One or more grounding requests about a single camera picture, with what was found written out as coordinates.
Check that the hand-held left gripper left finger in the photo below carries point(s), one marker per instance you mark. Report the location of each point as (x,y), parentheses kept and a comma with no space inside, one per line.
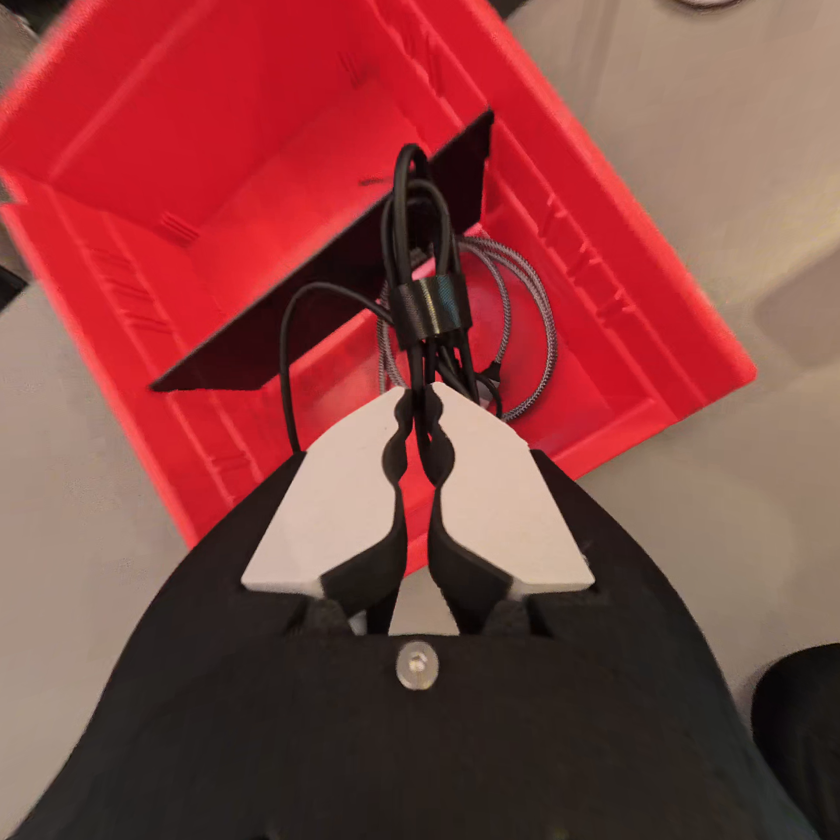
(328,505)

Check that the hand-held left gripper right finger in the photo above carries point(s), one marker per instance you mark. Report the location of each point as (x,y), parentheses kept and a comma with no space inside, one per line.
(505,505)

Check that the red plastic bin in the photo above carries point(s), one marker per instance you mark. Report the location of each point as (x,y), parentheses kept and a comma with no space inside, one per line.
(197,131)

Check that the black bin divider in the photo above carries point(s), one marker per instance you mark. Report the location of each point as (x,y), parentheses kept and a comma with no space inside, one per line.
(315,308)

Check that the black mesh wrist rest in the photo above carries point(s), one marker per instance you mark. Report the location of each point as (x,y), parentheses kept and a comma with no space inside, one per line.
(800,735)

